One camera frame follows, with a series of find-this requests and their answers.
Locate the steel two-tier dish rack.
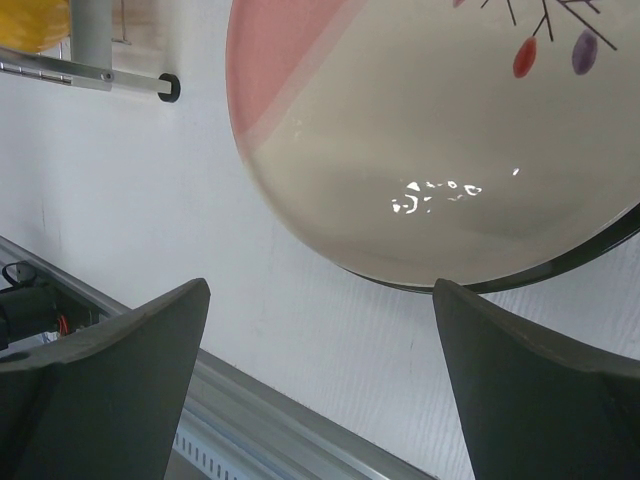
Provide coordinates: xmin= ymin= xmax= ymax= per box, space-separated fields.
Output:
xmin=1 ymin=1 xmax=181 ymax=103

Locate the pink and cream floral plate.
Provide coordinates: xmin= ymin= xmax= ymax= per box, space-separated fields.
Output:
xmin=226 ymin=1 xmax=639 ymax=293

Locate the aluminium mounting rail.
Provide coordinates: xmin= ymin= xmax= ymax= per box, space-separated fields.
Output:
xmin=1 ymin=240 xmax=423 ymax=479

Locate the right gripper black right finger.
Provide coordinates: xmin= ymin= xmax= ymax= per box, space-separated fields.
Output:
xmin=433 ymin=279 xmax=639 ymax=479

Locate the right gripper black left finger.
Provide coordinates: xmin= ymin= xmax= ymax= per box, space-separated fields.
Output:
xmin=1 ymin=278 xmax=210 ymax=479

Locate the yellow orange bowl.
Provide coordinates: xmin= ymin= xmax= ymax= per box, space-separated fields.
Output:
xmin=1 ymin=0 xmax=70 ymax=53

